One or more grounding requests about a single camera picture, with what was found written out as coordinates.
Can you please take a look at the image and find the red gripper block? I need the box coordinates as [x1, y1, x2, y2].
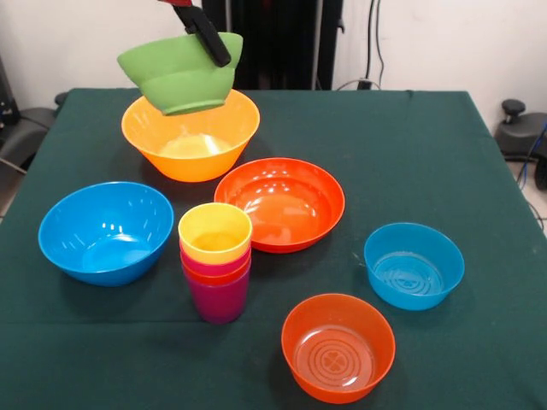
[156, 0, 233, 69]

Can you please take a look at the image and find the green plastic bowl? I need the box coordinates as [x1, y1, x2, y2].
[116, 32, 244, 117]

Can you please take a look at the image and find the large orange plastic bowl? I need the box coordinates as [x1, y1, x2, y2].
[121, 88, 262, 184]

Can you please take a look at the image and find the wide orange-red shallow bowl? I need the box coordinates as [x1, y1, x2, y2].
[213, 157, 346, 255]

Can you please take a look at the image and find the yellow plastic cup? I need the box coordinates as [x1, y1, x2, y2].
[177, 202, 254, 266]

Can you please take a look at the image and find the large blue plastic bowl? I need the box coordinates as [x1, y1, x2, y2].
[38, 181, 175, 288]

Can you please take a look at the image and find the magenta-red plastic cup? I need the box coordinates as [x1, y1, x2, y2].
[179, 243, 253, 277]

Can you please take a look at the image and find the orange-red plastic cup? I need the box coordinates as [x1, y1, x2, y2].
[180, 258, 252, 287]

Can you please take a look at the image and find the small orange-red ringed bowl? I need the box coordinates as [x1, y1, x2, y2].
[280, 293, 397, 405]

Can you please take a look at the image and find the small blue plastic bowl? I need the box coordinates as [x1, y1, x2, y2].
[363, 221, 466, 312]

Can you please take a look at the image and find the black rounded floor base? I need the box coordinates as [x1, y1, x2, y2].
[0, 106, 56, 170]
[494, 99, 547, 191]

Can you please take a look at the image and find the dark green table cloth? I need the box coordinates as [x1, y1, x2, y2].
[0, 87, 547, 410]

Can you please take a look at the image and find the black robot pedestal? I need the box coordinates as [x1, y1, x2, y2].
[196, 0, 347, 91]

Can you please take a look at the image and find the black wall cable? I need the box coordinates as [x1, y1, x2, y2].
[365, 0, 385, 89]

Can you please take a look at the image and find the blue cable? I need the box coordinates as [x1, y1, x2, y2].
[516, 123, 547, 189]

